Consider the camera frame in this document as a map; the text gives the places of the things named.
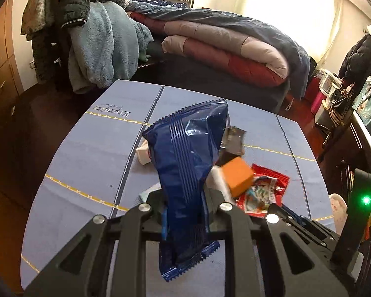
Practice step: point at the dark bed mattress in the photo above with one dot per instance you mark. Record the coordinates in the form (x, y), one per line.
(204, 74)

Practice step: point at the pink storage box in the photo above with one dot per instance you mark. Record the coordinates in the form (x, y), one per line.
(318, 96)

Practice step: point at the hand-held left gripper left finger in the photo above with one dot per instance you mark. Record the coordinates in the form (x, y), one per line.
(164, 227)

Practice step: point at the teal bag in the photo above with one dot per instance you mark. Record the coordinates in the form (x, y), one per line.
(369, 102)

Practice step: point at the orange box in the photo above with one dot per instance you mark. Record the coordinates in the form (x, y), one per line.
(238, 174)

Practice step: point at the wooden wardrobe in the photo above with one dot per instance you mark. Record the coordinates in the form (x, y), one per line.
(1, 68)

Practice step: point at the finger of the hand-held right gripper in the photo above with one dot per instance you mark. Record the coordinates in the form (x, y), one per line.
(312, 227)

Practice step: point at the striped bag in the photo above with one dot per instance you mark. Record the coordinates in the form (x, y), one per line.
(340, 108)

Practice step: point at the white curtain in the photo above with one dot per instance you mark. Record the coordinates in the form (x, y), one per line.
(296, 9)

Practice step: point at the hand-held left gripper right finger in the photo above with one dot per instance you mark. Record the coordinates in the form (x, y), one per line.
(218, 220)

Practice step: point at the dark padded jacket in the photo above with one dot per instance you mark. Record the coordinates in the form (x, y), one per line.
(75, 4)

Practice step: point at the small white box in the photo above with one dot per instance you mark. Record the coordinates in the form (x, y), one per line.
(143, 154)

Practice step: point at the dark cigarette box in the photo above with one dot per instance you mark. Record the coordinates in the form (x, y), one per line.
(235, 139)

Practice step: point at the grey plastic tube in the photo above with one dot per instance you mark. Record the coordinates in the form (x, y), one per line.
(217, 179)

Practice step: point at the red snack packet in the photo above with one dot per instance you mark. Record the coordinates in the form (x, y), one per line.
(266, 191)

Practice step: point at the dark wooden dresser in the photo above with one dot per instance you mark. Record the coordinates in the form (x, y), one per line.
(349, 148)

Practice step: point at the red and pink quilt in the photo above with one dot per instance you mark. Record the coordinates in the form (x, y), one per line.
(222, 54)

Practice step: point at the light blue fleece blanket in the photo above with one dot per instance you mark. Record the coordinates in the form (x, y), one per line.
(102, 46)

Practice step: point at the blue tablecloth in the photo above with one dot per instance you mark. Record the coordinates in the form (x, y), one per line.
(89, 167)

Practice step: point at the blue snack bag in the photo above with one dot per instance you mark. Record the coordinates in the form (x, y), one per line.
(185, 167)

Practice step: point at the hanging black coat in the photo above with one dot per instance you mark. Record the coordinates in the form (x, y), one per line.
(358, 58)

